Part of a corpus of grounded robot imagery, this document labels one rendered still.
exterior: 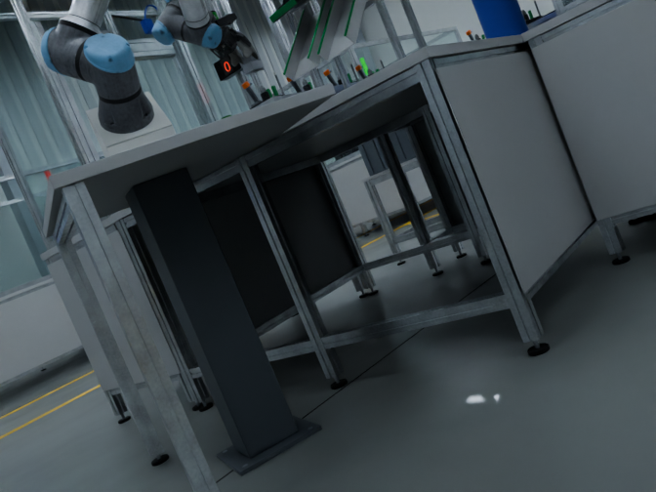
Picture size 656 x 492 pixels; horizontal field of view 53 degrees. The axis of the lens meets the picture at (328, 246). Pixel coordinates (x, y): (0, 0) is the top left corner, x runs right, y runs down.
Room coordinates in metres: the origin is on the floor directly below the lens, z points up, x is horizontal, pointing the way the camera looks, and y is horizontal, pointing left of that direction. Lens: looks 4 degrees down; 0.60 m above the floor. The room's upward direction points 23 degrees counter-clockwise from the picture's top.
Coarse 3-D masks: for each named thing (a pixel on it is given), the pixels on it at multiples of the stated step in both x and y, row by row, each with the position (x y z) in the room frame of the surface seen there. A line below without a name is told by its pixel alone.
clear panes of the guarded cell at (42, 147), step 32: (0, 0) 2.79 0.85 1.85; (0, 32) 2.85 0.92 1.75; (0, 64) 2.91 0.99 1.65; (32, 64) 2.78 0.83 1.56; (0, 96) 2.97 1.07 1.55; (32, 96) 2.83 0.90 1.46; (96, 96) 3.50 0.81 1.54; (0, 128) 3.04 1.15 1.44; (32, 128) 2.89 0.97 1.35; (64, 128) 2.76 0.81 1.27; (32, 160) 2.95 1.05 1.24; (64, 160) 2.82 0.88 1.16; (32, 192) 3.02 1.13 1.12
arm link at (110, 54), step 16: (80, 48) 1.77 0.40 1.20; (96, 48) 1.74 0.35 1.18; (112, 48) 1.75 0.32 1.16; (128, 48) 1.76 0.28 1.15; (80, 64) 1.77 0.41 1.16; (96, 64) 1.73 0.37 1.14; (112, 64) 1.73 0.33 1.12; (128, 64) 1.76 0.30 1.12; (96, 80) 1.78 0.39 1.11; (112, 80) 1.76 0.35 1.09; (128, 80) 1.78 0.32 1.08; (112, 96) 1.79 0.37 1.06; (128, 96) 1.81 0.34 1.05
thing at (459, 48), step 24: (432, 48) 1.73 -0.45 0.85; (456, 48) 1.85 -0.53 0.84; (480, 48) 1.98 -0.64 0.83; (384, 72) 1.79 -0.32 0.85; (336, 96) 1.90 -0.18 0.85; (408, 96) 2.47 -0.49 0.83; (360, 120) 2.65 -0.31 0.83; (384, 120) 3.14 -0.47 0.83; (264, 144) 2.12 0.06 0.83; (312, 144) 2.86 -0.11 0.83; (336, 144) 3.44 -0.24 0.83; (264, 168) 3.03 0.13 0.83; (120, 216) 2.60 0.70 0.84
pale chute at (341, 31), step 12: (336, 0) 2.18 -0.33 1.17; (348, 0) 2.17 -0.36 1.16; (360, 0) 2.06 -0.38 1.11; (336, 12) 2.17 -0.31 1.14; (348, 12) 2.13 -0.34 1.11; (360, 12) 2.04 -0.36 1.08; (336, 24) 2.15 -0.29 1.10; (348, 24) 1.99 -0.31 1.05; (324, 36) 2.10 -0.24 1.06; (336, 36) 2.12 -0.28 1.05; (348, 36) 1.98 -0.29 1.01; (324, 48) 2.09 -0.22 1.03; (336, 48) 2.08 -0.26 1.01
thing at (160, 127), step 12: (96, 108) 1.94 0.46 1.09; (156, 108) 1.94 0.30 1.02; (96, 120) 1.90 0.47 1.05; (156, 120) 1.90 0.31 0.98; (168, 120) 1.89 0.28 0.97; (96, 132) 1.89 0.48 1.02; (108, 132) 1.86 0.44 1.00; (144, 132) 1.86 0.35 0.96; (156, 132) 1.87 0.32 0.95; (168, 132) 1.88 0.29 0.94; (108, 144) 1.82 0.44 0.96; (120, 144) 1.83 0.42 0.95; (132, 144) 1.84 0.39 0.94
